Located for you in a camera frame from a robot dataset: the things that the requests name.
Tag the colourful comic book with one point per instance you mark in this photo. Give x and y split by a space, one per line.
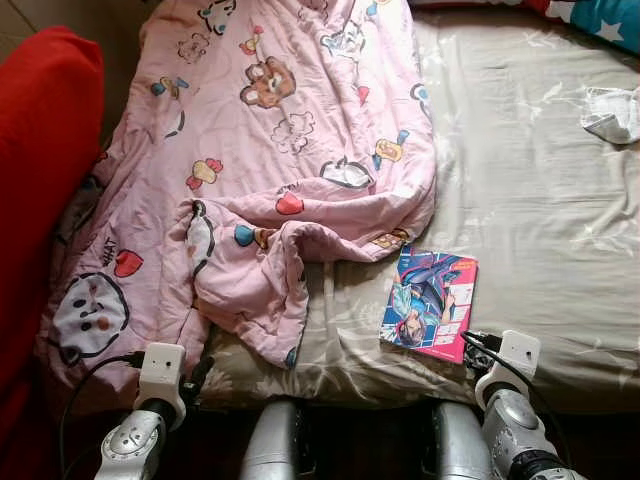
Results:
430 300

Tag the pink cartoon print blanket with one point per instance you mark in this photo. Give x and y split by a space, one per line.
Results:
250 150

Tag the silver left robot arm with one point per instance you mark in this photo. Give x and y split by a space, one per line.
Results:
130 445

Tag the silver right robot leg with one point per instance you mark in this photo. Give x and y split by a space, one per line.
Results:
462 440

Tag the silver robot leg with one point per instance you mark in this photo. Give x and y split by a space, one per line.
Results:
272 440
462 440

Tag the silver left robot leg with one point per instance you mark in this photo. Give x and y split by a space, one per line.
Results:
272 440

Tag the crumpled white sock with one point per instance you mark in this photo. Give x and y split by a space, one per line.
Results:
615 115

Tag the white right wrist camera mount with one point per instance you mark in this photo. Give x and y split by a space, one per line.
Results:
515 355

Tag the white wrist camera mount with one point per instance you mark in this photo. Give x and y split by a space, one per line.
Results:
515 355
160 375

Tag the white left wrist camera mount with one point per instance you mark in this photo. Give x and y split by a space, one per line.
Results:
160 375

